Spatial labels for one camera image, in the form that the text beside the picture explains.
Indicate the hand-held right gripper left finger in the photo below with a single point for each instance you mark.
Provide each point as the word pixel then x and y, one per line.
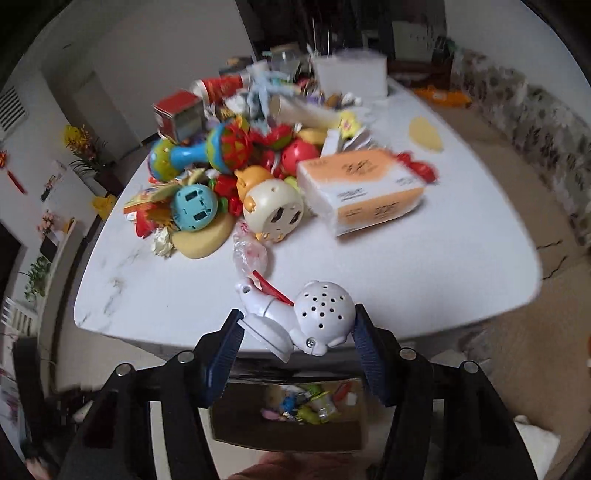
pixel 221 355

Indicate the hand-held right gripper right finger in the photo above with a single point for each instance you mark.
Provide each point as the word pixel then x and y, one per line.
pixel 369 355

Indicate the white perforated toy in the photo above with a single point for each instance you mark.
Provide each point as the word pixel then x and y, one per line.
pixel 309 323

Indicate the cardboard box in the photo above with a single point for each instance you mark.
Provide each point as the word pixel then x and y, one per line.
pixel 240 427

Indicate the pile of toys in box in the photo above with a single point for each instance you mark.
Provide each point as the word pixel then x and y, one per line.
pixel 300 401

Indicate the clear plastic wrapper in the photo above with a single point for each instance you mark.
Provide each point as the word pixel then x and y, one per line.
pixel 249 254

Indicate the crumpled white tissue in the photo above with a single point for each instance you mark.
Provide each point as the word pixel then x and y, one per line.
pixel 161 242

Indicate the teal round clock toy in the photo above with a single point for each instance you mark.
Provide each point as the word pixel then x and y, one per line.
pixel 195 207

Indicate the cream doll head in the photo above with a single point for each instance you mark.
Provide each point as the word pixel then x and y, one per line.
pixel 272 210

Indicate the orange white tissue pack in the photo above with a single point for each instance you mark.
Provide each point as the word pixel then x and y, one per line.
pixel 364 189

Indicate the yellow snack packet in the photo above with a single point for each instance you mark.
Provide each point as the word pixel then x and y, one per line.
pixel 147 203

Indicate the orange cat head toy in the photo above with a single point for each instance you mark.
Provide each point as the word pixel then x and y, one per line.
pixel 254 177

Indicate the yellow potty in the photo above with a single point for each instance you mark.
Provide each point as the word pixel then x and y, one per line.
pixel 104 203

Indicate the red crab toy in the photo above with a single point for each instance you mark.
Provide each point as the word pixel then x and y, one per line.
pixel 420 167

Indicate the green potted plant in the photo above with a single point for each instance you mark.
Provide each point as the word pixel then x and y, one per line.
pixel 37 277

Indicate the blue green rattle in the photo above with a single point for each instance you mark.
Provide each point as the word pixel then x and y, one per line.
pixel 198 152

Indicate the red perforated ball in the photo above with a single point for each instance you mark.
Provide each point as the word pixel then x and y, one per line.
pixel 300 154

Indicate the yellow duck toy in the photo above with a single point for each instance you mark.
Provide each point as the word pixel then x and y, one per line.
pixel 348 122

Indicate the red cube box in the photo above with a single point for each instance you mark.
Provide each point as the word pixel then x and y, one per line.
pixel 180 115

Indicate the cream paper cup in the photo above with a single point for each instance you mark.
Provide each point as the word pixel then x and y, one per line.
pixel 304 115

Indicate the yellow flower plant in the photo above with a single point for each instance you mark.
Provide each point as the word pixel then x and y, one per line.
pixel 81 147

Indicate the pale blue doll figure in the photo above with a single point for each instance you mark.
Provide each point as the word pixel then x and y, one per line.
pixel 261 97

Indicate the red paper cup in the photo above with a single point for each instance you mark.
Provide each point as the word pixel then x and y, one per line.
pixel 221 87

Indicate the orange bag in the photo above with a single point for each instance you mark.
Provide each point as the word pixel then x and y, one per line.
pixel 443 96

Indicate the red hanging ornament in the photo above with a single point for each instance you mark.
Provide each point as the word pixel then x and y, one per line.
pixel 14 177

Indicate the white storage box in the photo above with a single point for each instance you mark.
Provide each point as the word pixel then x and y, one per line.
pixel 351 71

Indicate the floral sofa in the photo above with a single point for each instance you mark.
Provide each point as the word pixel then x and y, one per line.
pixel 531 120

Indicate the white wall vent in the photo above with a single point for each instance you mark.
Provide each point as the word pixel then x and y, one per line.
pixel 11 110

